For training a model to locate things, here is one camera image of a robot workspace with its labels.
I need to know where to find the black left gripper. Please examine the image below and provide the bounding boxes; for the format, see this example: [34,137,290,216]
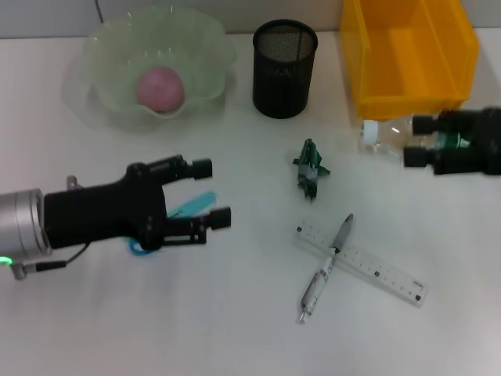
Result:
[43,154,232,251]

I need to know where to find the translucent green wavy fruit bowl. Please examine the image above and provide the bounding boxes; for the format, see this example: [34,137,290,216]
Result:
[62,5,239,134]

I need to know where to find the blue scissors with sheath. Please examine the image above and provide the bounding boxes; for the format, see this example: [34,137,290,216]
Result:
[127,190,218,258]

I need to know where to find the black mesh pen holder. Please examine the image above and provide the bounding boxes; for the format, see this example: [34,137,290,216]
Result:
[252,19,319,119]

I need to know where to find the pink peach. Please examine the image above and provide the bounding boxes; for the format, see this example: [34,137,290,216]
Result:
[135,66,186,114]

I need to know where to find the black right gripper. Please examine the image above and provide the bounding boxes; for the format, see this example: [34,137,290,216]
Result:
[402,107,501,176]

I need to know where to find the green plastic wrapper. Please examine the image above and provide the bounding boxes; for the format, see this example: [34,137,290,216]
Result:
[291,138,332,203]

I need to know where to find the grey white pen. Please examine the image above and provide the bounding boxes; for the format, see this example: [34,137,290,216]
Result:
[295,213,355,325]

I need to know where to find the transparent plastic ruler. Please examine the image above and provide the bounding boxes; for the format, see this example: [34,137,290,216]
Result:
[294,219,429,309]

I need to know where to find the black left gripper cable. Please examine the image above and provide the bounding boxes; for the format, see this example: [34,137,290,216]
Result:
[9,175,92,280]

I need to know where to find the clear water bottle green label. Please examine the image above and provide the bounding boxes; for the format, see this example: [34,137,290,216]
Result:
[358,112,473,157]

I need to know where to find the yellow plastic bin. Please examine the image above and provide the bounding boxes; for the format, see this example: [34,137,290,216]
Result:
[339,0,481,121]

